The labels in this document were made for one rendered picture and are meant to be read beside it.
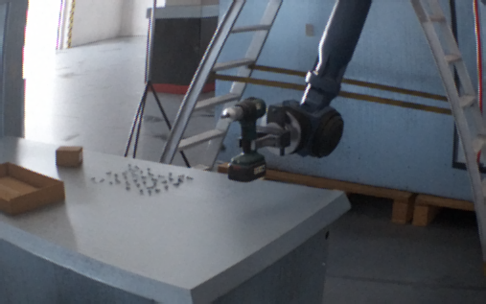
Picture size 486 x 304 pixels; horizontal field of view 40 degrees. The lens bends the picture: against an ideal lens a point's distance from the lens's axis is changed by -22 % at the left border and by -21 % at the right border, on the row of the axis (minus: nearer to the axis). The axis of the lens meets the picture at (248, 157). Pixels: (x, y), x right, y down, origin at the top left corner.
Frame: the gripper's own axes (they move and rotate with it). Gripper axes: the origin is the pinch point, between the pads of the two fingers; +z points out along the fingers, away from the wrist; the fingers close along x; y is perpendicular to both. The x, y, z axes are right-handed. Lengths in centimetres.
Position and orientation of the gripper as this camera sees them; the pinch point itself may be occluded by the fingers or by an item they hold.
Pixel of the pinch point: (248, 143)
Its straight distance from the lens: 248.3
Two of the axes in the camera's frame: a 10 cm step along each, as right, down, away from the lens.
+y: -0.2, 9.7, 2.4
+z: -5.3, 1.9, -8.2
